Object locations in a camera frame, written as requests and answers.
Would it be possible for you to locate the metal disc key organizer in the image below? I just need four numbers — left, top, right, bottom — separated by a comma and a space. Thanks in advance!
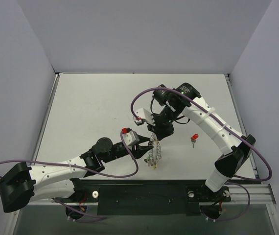
144, 133, 162, 169

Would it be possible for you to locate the red tag key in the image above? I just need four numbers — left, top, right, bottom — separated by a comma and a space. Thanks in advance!
191, 134, 199, 148

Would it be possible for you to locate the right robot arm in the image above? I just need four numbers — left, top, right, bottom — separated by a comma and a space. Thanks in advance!
147, 83, 256, 200

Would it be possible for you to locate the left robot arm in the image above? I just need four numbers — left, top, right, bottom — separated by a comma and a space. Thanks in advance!
0, 132, 153, 213

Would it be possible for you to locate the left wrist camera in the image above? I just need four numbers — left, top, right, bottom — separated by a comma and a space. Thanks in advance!
121, 128, 140, 147

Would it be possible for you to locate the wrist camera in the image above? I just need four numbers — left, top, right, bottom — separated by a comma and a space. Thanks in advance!
134, 108, 155, 126
121, 128, 140, 147

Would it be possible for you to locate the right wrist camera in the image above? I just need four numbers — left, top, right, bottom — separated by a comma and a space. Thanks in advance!
134, 108, 155, 126

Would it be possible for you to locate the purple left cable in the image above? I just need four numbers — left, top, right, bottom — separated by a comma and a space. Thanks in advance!
0, 132, 140, 223

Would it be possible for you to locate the purple cable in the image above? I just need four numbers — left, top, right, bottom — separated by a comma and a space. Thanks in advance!
130, 87, 274, 223
0, 132, 140, 223

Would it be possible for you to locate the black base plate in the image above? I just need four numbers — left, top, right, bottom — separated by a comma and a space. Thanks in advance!
58, 179, 231, 215

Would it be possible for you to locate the aluminium table edge rail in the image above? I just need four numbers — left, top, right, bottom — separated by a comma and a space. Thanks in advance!
224, 73, 238, 116

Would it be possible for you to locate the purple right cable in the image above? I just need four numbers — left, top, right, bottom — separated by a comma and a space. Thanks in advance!
130, 87, 274, 223

